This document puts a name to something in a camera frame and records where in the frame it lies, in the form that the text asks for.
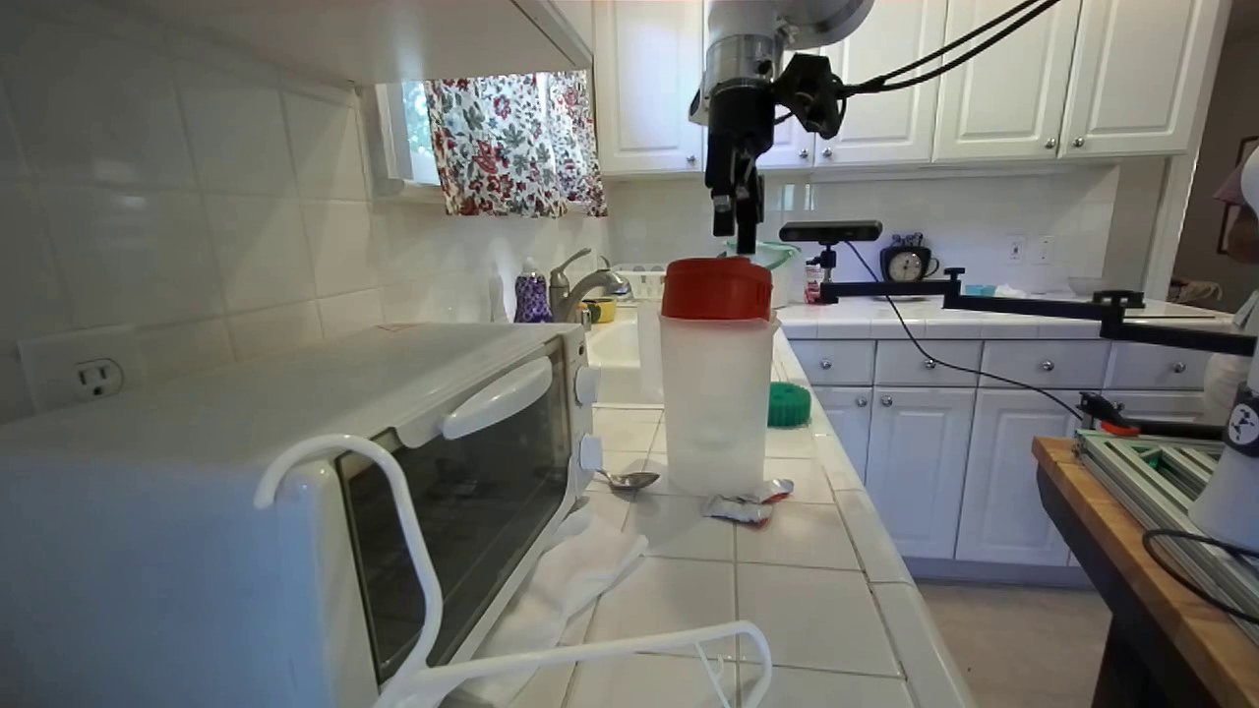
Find white cloth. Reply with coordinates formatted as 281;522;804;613
447;504;652;708

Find white cabinets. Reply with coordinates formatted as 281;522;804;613
587;0;1235;181
782;331;1242;573

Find black camera boom stand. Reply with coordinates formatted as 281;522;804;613
805;239;1259;358

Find green smiley scrubber sponge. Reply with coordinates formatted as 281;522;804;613
764;379;816;434

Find floral curtain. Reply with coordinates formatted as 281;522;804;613
423;72;611;222

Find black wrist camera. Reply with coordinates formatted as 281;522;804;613
772;53;850;141

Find red black clamp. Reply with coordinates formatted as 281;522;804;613
1079;391;1143;443

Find small dark clock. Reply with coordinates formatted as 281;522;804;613
876;232;935;293

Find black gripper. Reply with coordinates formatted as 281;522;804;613
699;79;779;260

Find white sink basin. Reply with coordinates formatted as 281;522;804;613
581;306;671;405

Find white toaster oven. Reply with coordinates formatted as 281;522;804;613
0;318;593;708

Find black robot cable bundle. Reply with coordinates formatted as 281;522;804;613
839;0;1058;97

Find white lower cabinets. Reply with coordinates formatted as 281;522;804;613
782;331;1242;573

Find wooden table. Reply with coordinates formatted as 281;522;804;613
1032;434;1259;708

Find translucent plastic jug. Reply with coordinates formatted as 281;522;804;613
656;312;779;498

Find white dish rack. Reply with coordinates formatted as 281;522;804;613
614;268;671;306

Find black stereo camera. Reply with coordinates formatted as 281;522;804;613
779;218;885;248

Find thin black camera cable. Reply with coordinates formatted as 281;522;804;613
841;239;1104;426

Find red jug lid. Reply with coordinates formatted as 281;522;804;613
656;257;775;321

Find white wall outlet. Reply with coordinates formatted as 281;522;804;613
16;328;144;415

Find metal faucet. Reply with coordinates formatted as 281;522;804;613
545;248;632;328

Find metal spoon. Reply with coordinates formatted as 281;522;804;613
607;466;665;498

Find purple soap bottle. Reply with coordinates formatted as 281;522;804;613
510;264;557;328

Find black cable loop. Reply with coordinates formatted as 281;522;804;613
1138;522;1259;624

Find white upper cabinets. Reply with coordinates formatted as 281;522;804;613
587;0;1235;181

